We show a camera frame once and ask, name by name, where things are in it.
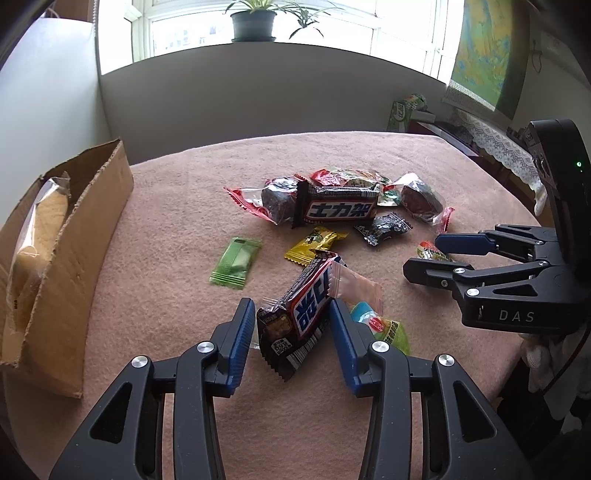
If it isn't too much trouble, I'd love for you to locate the wall map poster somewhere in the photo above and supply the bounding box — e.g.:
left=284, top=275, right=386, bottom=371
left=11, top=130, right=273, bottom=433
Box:
left=442, top=0, right=536, bottom=121

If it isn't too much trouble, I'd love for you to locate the small green orange candy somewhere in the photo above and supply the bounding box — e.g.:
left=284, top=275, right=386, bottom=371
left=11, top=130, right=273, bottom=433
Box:
left=416, top=240, right=455, bottom=264

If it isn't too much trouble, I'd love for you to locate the white framed window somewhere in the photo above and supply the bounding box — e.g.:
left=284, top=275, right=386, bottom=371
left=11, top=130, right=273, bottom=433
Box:
left=95, top=0, right=467, bottom=84

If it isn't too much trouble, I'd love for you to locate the yellow candy wrapper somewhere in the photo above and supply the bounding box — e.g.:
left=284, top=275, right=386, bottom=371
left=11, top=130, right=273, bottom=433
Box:
left=284, top=226, right=349, bottom=267

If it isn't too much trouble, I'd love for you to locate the person's right hand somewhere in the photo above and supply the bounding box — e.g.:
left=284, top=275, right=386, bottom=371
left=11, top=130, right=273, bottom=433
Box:
left=524, top=333, right=571, bottom=394

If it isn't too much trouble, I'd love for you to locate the potted plant in black pot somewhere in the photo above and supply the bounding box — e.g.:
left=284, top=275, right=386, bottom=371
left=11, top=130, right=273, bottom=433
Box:
left=224, top=0, right=296, bottom=43

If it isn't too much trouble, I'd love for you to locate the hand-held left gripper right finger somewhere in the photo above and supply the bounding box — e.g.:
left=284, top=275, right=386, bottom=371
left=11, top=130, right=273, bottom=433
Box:
left=329, top=299, right=536, bottom=480

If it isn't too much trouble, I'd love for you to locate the pink tablecloth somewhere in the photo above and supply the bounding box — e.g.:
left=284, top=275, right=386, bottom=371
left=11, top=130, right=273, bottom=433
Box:
left=4, top=131, right=561, bottom=480

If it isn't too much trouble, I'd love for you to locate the black candy wrapper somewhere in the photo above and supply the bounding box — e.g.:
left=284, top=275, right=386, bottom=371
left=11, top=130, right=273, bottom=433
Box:
left=353, top=212, right=413, bottom=247

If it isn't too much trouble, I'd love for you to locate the leafy green plant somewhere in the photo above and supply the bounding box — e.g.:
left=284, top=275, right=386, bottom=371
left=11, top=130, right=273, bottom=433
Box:
left=288, top=0, right=342, bottom=40

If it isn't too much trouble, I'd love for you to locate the white lace cloth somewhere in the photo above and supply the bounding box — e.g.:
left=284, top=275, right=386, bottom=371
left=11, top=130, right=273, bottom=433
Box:
left=450, top=108, right=548, bottom=217

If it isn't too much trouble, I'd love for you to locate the white refrigerator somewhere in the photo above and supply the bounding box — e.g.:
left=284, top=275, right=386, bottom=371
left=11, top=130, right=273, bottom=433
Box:
left=0, top=14, right=102, bottom=222

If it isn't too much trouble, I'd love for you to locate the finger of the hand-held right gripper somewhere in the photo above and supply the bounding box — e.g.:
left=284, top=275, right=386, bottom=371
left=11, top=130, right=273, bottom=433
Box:
left=435, top=225, right=561, bottom=265
left=403, top=257, right=562, bottom=302

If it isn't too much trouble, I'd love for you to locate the green candy wrapper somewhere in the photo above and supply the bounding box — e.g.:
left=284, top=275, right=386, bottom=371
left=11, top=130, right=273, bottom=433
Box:
left=210, top=237, right=263, bottom=289

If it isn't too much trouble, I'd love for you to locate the brown cardboard box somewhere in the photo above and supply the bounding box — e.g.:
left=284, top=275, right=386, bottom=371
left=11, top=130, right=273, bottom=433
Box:
left=0, top=137, right=134, bottom=398

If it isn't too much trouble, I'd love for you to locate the dark wooden cabinet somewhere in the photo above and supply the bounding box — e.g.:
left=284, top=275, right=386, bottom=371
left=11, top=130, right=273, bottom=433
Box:
left=409, top=120, right=509, bottom=185

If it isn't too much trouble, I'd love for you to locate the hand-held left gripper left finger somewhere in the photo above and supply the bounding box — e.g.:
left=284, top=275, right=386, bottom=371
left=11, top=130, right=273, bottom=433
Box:
left=48, top=298, right=257, bottom=480

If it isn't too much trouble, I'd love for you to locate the green blue snack packet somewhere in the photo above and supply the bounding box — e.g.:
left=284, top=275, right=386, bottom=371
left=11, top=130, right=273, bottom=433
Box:
left=350, top=301, right=411, bottom=356

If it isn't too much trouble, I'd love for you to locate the clear red-edged cake packet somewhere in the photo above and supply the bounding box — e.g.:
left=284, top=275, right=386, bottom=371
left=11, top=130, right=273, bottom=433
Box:
left=383, top=172, right=455, bottom=234
left=224, top=176, right=301, bottom=226

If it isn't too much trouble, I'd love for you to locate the brown box on refrigerator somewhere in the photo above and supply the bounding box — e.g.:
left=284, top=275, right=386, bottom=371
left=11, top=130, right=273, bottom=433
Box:
left=42, top=0, right=94, bottom=22

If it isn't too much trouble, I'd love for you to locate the green tissue box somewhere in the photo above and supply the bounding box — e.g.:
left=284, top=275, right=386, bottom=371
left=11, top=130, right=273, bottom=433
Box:
left=387, top=93, right=435, bottom=134

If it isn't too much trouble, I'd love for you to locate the black chocolate bar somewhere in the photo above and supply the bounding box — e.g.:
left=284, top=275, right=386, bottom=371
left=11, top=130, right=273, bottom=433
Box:
left=256, top=251, right=342, bottom=381
left=292, top=180, right=380, bottom=229

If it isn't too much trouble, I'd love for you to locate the red green snack pouch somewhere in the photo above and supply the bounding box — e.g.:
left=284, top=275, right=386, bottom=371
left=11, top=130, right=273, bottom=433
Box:
left=308, top=167, right=393, bottom=206

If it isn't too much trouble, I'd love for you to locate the clear pink small packet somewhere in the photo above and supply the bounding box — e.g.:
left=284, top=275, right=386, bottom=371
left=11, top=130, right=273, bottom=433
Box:
left=329, top=261, right=384, bottom=315

